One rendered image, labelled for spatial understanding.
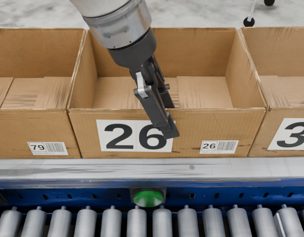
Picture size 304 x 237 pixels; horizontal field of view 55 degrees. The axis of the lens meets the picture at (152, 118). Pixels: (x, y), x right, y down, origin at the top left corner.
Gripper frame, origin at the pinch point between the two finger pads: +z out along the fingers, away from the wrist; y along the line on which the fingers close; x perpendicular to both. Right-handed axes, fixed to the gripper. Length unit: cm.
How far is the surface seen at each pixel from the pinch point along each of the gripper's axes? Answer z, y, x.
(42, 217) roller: 16.1, 8.8, -38.9
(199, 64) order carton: 12.3, -28.2, 7.0
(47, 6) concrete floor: 60, -241, -135
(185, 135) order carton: 6.7, 0.6, 2.0
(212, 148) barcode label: 13.4, 0.7, 6.5
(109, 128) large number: -1.3, 0.7, -12.0
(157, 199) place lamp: 18.2, 8.1, -8.6
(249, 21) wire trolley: 120, -199, 48
